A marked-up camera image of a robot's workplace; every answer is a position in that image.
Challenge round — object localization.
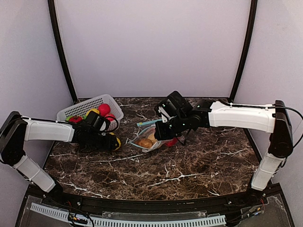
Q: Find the red toy bell pepper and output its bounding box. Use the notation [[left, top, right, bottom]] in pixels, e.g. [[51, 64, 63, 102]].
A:
[[165, 138, 178, 147]]

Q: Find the yellow toy lemon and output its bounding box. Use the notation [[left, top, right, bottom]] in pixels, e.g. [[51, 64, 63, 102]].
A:
[[86, 108, 100, 116], [110, 132, 121, 151]]

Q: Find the yellow orange toy peach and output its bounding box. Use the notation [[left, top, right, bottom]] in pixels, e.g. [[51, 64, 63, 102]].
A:
[[147, 133, 157, 143]]

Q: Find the clear zip bag blue zipper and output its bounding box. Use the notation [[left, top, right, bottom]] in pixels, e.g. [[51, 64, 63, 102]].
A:
[[133, 120, 178, 152]]

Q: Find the brown toy potato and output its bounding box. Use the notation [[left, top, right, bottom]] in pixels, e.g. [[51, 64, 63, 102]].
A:
[[135, 138, 153, 148]]

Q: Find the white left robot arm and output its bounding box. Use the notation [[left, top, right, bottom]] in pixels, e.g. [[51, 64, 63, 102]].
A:
[[0, 111, 121, 194]]

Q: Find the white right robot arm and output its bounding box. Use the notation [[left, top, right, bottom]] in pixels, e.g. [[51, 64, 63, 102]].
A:
[[154, 100, 294, 191]]

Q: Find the red toy tomato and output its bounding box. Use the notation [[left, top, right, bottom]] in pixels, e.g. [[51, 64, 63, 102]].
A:
[[68, 115, 83, 123]]

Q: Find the white plastic mesh basket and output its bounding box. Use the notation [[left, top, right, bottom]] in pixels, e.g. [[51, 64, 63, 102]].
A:
[[56, 94, 124, 128]]

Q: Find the pink red toy fruit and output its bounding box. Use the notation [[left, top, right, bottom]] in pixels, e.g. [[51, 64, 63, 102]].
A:
[[98, 104, 111, 116]]

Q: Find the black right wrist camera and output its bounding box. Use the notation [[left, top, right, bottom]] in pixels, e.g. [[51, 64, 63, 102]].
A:
[[154, 91, 193, 122]]

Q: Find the white slotted cable duct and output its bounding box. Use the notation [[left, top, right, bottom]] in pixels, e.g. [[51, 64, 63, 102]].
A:
[[30, 203, 226, 227]]

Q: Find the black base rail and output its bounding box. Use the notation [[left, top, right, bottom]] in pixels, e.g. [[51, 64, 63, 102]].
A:
[[26, 184, 282, 216]]

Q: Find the black frame post left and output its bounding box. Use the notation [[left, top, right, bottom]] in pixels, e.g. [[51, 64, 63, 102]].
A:
[[47, 0, 78, 104]]

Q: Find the black frame post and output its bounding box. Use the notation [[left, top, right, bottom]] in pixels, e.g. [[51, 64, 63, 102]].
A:
[[229, 0, 258, 102], [47, 0, 78, 104]]

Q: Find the black frame post right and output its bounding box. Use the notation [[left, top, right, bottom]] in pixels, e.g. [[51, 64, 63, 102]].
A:
[[229, 0, 258, 102]]

